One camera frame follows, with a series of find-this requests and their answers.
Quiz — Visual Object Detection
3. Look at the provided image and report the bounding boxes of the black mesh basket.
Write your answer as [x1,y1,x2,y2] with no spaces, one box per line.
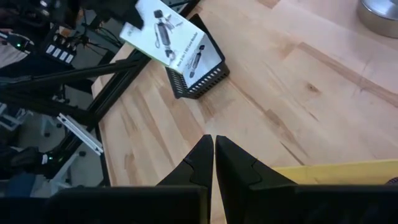
[164,13,231,100]

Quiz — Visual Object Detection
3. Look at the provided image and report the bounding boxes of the black switch box white labels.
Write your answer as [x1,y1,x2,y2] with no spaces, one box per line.
[43,30,78,66]

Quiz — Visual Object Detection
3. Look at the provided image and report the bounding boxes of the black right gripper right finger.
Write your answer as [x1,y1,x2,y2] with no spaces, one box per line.
[215,135,398,224]

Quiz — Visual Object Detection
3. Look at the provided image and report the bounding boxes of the silver table lamp white shade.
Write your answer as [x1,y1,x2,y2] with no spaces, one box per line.
[356,0,398,40]

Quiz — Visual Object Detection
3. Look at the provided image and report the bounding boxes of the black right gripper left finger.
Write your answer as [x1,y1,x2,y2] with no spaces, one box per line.
[42,133,215,224]

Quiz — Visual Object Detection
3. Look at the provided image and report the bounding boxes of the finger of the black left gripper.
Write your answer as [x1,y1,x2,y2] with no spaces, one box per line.
[124,6,146,30]

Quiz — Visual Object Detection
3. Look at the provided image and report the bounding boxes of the silver aluminium extrusion bar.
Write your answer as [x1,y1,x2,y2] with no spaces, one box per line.
[57,113,104,156]

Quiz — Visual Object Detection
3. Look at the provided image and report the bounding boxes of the yellow translucent plastic bin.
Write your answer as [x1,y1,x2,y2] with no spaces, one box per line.
[272,158,398,187]

